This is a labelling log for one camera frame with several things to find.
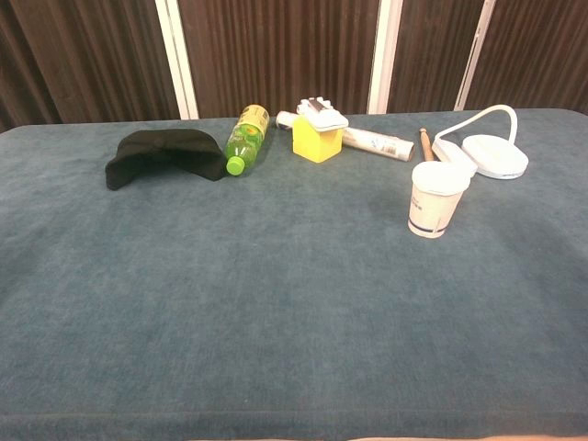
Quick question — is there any white paper cup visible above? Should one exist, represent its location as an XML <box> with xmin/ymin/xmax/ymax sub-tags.
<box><xmin>406</xmin><ymin>161</ymin><xmax>472</xmax><ymax>240</ymax></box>

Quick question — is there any teal table cloth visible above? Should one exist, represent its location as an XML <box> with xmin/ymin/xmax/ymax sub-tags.
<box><xmin>0</xmin><ymin>108</ymin><xmax>588</xmax><ymax>441</ymax></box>

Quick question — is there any yellow box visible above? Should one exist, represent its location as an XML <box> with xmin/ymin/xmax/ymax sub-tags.
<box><xmin>291</xmin><ymin>114</ymin><xmax>345</xmax><ymax>164</ymax></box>

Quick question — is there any green plastic bottle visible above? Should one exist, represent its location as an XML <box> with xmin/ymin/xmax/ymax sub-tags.
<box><xmin>224</xmin><ymin>104</ymin><xmax>271</xmax><ymax>177</ymax></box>

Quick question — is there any white handheld brush device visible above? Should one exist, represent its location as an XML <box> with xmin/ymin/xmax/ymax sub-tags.
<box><xmin>297</xmin><ymin>96</ymin><xmax>350</xmax><ymax>133</ymax></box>

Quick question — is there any silver white roll tube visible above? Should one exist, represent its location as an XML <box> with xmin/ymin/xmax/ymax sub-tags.
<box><xmin>275</xmin><ymin>110</ymin><xmax>417</xmax><ymax>164</ymax></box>

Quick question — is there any black cap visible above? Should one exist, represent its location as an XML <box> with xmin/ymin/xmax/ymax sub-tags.
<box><xmin>104</xmin><ymin>128</ymin><xmax>228</xmax><ymax>191</ymax></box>

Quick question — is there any wooden drumstick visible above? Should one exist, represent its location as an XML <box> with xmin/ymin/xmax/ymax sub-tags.
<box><xmin>418</xmin><ymin>129</ymin><xmax>435</xmax><ymax>164</ymax></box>

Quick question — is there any white folding desk lamp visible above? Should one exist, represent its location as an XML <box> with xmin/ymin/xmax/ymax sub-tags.
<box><xmin>432</xmin><ymin>104</ymin><xmax>530</xmax><ymax>180</ymax></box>

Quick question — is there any white partition post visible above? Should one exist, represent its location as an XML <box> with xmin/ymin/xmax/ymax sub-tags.
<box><xmin>367</xmin><ymin>0</ymin><xmax>404</xmax><ymax>115</ymax></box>
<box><xmin>453</xmin><ymin>0</ymin><xmax>498</xmax><ymax>112</ymax></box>
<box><xmin>154</xmin><ymin>0</ymin><xmax>199</xmax><ymax>120</ymax></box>

